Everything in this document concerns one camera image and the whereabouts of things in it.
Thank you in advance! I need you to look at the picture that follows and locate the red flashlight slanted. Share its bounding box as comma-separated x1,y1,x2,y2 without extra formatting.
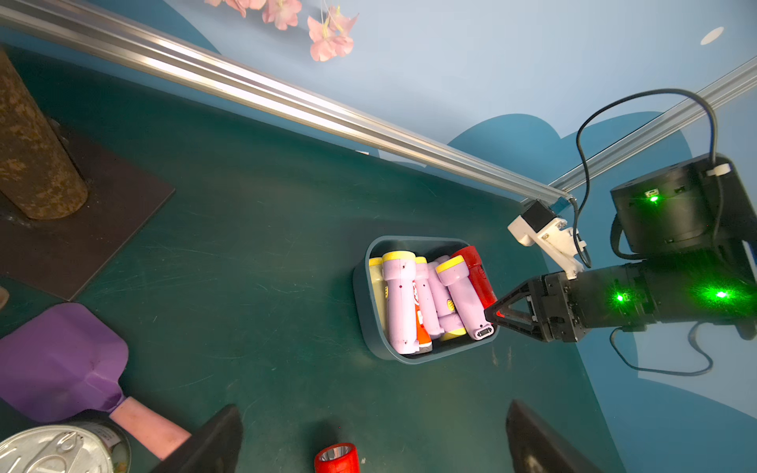
453,246,498,309

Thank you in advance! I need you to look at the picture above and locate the red flashlight white logo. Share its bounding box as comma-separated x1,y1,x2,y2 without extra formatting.
414,256,445,354

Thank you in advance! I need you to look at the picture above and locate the purple flashlight yellow head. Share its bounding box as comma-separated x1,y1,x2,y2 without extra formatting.
436,255,495,341

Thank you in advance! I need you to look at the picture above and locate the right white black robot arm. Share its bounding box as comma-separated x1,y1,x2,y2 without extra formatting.
485,133,756,348

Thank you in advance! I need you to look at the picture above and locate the pink cherry blossom tree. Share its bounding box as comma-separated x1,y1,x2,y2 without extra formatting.
0,0,360,221

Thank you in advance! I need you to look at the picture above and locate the purple spatula pink handle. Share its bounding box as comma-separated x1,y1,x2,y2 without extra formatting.
1,303,191,460

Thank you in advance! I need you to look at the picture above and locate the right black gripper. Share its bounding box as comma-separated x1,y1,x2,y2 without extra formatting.
485,268,656,343

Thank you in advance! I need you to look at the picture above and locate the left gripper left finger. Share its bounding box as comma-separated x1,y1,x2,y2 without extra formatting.
152,404,244,473

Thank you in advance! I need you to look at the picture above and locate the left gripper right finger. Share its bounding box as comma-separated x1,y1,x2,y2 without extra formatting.
506,400,600,473

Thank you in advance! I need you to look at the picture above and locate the brown tree base plate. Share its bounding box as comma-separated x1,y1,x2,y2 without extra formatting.
1,121,175,301

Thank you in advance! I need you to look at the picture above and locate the horizontal aluminium frame rail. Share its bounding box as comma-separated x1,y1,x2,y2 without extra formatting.
1,1,571,203

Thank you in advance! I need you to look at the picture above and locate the metal tin can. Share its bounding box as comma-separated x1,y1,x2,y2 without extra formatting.
1,420,132,473

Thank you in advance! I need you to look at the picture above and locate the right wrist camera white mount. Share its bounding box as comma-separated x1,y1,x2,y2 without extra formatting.
508,201,589,280

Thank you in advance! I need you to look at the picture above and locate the blue-grey plastic storage box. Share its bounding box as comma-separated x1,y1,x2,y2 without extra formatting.
353,236,498,366

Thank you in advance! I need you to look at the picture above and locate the pale green flashlight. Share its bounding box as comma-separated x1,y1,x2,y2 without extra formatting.
369,257,386,334

